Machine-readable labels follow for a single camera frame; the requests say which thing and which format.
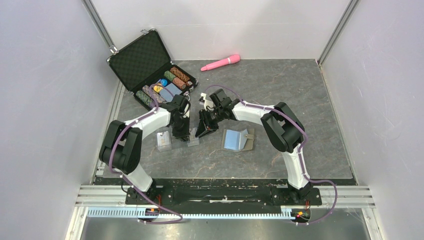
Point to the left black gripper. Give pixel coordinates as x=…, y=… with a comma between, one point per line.
x=184, y=135

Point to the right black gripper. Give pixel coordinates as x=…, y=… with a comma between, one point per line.
x=205, y=126

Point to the credit card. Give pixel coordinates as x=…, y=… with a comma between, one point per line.
x=163, y=139
x=193, y=140

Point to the clear acrylic card stand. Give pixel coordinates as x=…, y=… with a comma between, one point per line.
x=175, y=144

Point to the beige leather card holder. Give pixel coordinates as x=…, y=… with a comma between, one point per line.
x=238, y=141

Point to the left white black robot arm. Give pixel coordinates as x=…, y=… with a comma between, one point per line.
x=121, y=146

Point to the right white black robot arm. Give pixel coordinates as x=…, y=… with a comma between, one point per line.
x=284, y=131

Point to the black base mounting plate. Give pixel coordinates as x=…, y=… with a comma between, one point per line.
x=227, y=195

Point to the pink wand massager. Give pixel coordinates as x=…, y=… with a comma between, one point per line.
x=220, y=63

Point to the black poker chip case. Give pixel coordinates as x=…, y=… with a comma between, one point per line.
x=143, y=62

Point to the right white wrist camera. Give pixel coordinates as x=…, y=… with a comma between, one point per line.
x=207, y=104

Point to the white slotted cable duct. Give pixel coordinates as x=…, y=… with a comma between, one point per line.
x=146, y=213

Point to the aluminium frame rail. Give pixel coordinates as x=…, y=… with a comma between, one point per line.
x=351, y=196

